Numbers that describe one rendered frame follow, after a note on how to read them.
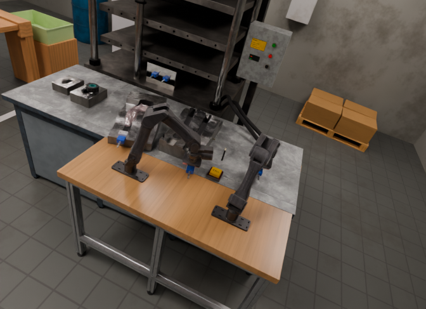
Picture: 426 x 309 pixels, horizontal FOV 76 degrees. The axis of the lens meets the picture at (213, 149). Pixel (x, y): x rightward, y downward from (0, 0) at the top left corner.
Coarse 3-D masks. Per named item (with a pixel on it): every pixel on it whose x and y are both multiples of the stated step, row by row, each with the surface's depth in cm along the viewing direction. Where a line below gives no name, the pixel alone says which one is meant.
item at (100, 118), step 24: (72, 72) 222; (96, 72) 230; (24, 96) 183; (48, 96) 189; (120, 96) 209; (72, 120) 174; (96, 120) 180; (216, 144) 187; (240, 144) 194; (288, 144) 207; (240, 168) 173; (288, 168) 184; (264, 192) 160; (288, 192) 165
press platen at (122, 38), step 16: (112, 32) 244; (128, 32) 253; (144, 32) 262; (160, 32) 273; (128, 48) 231; (144, 48) 231; (160, 48) 239; (176, 48) 247; (192, 48) 257; (208, 48) 266; (176, 64) 224; (192, 64) 226; (208, 64) 234
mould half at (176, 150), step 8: (184, 112) 186; (184, 120) 183; (192, 120) 183; (200, 120) 183; (216, 120) 186; (192, 128) 180; (208, 128) 181; (216, 128) 184; (168, 136) 167; (208, 136) 177; (160, 144) 166; (168, 144) 164; (176, 144) 163; (184, 144) 165; (208, 144) 177; (168, 152) 168; (176, 152) 166
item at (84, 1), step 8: (72, 0) 439; (80, 0) 431; (96, 0) 436; (104, 0) 447; (72, 8) 449; (80, 8) 438; (88, 8) 438; (96, 8) 443; (80, 16) 446; (88, 16) 446; (104, 16) 461; (80, 24) 453; (88, 24) 453; (104, 24) 468; (80, 32) 462; (88, 32) 461; (104, 32) 476; (80, 40) 470; (88, 40) 468
